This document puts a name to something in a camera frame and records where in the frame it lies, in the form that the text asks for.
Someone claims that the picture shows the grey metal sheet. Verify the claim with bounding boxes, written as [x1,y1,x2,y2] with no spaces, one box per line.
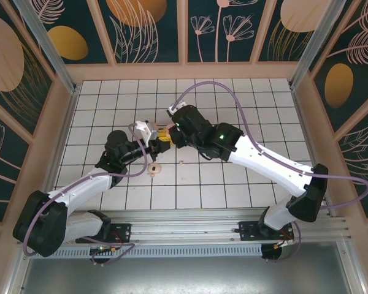
[6,256,367,294]

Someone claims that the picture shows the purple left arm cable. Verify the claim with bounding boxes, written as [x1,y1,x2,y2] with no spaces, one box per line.
[23,123,148,266]

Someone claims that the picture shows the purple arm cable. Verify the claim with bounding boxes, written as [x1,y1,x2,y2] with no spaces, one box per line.
[23,123,148,266]
[171,80,368,263]

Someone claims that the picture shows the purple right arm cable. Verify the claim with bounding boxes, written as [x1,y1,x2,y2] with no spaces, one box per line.
[171,80,368,263]

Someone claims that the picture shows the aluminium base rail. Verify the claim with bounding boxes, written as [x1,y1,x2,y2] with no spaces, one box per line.
[17,209,353,246]

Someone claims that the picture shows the power wires with yellow connector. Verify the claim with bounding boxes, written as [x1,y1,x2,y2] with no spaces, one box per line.
[90,232,125,255]
[274,234,296,249]

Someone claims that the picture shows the grey slotted cable duct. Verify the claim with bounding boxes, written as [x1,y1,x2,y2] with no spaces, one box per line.
[30,244,264,258]

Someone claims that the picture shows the aluminium frame post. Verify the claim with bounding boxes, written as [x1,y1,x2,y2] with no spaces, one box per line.
[289,0,353,90]
[12,0,81,94]

